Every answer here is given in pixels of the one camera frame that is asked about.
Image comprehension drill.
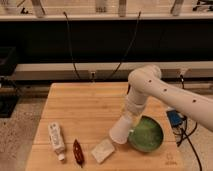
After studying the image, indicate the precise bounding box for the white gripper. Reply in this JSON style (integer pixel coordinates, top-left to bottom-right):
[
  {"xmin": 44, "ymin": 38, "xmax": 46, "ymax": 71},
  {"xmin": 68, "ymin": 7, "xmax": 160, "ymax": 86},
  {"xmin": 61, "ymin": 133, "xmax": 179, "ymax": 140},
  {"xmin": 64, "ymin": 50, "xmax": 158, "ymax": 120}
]
[{"xmin": 124, "ymin": 105, "xmax": 145, "ymax": 124}]

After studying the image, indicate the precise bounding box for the white ceramic cup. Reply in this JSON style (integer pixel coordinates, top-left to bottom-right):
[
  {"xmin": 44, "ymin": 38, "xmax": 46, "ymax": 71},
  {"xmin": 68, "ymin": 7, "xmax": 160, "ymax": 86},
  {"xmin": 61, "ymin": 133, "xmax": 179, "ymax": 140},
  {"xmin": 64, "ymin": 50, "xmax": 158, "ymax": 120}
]
[{"xmin": 109, "ymin": 116, "xmax": 133, "ymax": 144}]

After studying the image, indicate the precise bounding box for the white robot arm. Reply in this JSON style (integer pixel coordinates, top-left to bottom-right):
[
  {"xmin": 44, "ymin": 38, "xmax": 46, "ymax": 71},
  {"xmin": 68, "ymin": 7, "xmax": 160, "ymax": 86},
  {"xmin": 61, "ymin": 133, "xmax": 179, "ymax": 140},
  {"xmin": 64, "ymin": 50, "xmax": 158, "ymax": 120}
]
[{"xmin": 125, "ymin": 65, "xmax": 213, "ymax": 132}]

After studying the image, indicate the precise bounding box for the white eraser block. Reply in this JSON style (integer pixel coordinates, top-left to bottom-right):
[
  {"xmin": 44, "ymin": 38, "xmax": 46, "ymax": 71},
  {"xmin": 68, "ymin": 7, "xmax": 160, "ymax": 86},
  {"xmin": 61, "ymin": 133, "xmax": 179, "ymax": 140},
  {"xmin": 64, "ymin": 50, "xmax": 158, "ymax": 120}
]
[{"xmin": 91, "ymin": 139, "xmax": 115, "ymax": 164}]

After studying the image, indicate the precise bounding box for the green bowl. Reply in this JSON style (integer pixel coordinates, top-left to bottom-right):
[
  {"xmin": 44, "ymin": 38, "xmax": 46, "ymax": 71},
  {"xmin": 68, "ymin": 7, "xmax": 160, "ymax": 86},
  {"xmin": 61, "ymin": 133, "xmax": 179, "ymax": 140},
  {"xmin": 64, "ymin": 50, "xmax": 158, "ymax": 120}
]
[{"xmin": 128, "ymin": 116, "xmax": 164, "ymax": 153}]

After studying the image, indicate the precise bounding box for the blue connector box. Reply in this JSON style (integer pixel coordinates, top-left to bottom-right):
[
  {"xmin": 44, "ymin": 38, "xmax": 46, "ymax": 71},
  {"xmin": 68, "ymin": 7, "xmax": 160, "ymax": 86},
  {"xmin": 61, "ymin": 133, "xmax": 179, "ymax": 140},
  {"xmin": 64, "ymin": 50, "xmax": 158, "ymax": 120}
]
[{"xmin": 167, "ymin": 110, "xmax": 183, "ymax": 127}]

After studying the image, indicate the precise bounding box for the dark red pepper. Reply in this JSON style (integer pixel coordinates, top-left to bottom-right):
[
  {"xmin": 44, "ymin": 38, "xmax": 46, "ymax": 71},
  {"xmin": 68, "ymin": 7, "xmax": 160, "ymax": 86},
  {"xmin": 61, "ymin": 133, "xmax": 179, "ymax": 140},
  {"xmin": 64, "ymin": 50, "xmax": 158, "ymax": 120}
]
[{"xmin": 73, "ymin": 140, "xmax": 84, "ymax": 166}]

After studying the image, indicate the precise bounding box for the white tube with cap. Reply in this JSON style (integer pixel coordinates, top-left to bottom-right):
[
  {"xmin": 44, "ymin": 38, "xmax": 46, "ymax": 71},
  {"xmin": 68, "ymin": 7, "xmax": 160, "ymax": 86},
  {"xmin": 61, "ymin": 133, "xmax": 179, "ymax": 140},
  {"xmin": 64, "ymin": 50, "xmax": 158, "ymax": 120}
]
[{"xmin": 48, "ymin": 122, "xmax": 66, "ymax": 162}]

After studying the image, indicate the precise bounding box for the white wall outlet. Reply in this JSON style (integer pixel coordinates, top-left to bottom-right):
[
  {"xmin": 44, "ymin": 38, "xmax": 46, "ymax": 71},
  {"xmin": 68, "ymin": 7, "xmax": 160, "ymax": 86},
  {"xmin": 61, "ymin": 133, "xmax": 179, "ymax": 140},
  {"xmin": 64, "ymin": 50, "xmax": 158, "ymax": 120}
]
[{"xmin": 88, "ymin": 70, "xmax": 96, "ymax": 82}]

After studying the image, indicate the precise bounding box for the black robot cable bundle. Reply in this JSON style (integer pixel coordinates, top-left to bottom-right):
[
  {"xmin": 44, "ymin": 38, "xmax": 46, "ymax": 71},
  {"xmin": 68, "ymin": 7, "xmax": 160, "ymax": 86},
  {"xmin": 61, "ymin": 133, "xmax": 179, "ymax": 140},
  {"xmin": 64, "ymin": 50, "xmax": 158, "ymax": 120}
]
[{"xmin": 173, "ymin": 116, "xmax": 204, "ymax": 171}]

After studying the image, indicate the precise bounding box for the right black hanging cable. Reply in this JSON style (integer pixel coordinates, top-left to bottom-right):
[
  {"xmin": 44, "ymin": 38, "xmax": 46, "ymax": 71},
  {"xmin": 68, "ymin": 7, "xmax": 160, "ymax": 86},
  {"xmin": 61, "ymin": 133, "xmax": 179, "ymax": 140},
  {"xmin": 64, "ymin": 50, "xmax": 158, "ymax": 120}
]
[{"xmin": 105, "ymin": 10, "xmax": 142, "ymax": 81}]

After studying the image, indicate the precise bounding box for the black hanging cable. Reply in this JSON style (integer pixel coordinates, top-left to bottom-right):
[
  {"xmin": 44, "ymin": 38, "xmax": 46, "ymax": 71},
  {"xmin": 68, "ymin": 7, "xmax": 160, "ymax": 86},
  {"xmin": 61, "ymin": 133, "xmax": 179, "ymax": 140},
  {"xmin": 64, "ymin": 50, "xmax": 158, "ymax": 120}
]
[
  {"xmin": 105, "ymin": 10, "xmax": 142, "ymax": 81},
  {"xmin": 62, "ymin": 11, "xmax": 82, "ymax": 81}
]

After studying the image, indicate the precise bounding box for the left black hanging cable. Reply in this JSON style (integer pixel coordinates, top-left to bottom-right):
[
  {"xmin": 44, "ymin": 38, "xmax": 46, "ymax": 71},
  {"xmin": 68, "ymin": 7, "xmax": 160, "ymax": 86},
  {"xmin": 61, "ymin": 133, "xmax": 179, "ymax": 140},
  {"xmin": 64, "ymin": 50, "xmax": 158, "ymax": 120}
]
[{"xmin": 62, "ymin": 11, "xmax": 82, "ymax": 81}]

